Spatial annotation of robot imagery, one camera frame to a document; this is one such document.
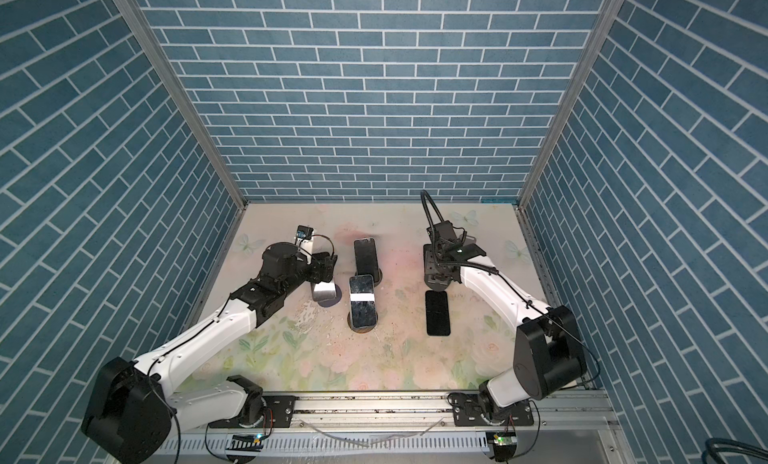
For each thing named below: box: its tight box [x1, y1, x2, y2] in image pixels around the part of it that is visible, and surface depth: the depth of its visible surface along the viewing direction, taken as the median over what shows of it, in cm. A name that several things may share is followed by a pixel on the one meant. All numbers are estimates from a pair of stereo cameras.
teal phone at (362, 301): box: [348, 274, 377, 329], surface depth 86 cm
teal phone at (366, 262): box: [354, 238, 379, 283], surface depth 95 cm
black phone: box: [425, 290, 451, 336], surface depth 94 cm
